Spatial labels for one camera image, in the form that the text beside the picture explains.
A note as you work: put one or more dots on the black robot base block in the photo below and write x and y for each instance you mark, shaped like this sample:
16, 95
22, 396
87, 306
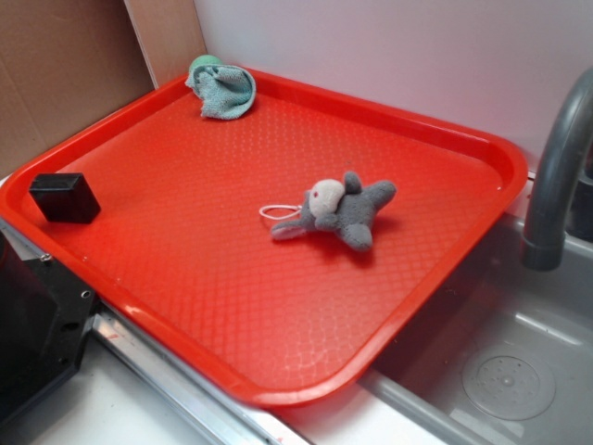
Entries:
46, 314

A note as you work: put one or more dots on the black box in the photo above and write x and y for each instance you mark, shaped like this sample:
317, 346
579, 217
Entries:
64, 197

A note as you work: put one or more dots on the red plastic tray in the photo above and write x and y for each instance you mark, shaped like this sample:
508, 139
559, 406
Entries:
179, 247

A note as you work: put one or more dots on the grey plush donkey toy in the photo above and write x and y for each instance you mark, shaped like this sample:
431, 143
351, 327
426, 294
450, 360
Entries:
346, 209

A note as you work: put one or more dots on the light blue cloth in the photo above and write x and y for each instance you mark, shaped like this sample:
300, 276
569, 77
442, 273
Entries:
226, 92

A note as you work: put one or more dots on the green ball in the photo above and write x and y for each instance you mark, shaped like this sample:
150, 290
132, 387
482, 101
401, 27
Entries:
203, 61

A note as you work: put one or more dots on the grey toy sink basin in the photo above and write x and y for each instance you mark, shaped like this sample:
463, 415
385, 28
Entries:
499, 354

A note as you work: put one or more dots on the brown cardboard panel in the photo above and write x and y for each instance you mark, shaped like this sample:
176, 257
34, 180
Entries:
67, 64

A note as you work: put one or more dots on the grey toy faucet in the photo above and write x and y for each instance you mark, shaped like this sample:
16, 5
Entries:
561, 198

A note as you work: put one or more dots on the silver metal rail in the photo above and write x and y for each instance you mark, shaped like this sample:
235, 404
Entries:
130, 391

